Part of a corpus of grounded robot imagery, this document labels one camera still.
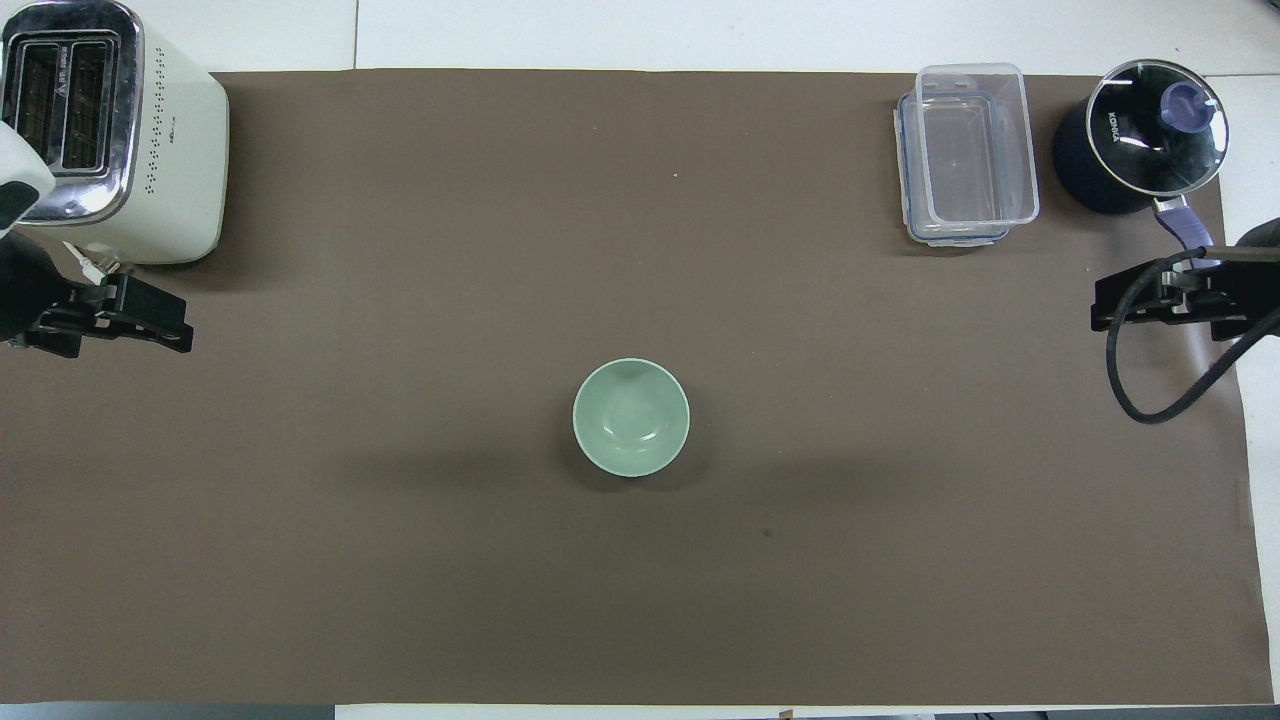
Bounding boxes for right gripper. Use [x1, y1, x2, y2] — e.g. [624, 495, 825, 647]
[1090, 217, 1280, 344]

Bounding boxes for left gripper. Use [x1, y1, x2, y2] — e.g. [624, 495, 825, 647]
[0, 232, 195, 359]

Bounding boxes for green bowl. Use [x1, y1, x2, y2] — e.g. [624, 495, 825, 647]
[572, 358, 691, 479]

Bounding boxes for white cable plug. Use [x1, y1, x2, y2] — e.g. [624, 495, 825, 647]
[62, 240, 123, 284]

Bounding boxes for cream toaster with chrome top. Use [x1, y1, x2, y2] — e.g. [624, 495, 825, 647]
[0, 0, 231, 267]

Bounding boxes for black cable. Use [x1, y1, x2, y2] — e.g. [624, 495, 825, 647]
[1105, 245, 1280, 426]

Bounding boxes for blue-rimmed clear plastic container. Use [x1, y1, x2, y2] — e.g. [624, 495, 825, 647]
[892, 91, 1012, 247]

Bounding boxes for black pot with purple handle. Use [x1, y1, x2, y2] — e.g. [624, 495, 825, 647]
[1051, 92, 1219, 269]

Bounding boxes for glass lid with purple knob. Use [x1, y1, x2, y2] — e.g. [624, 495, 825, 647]
[1085, 58, 1230, 197]

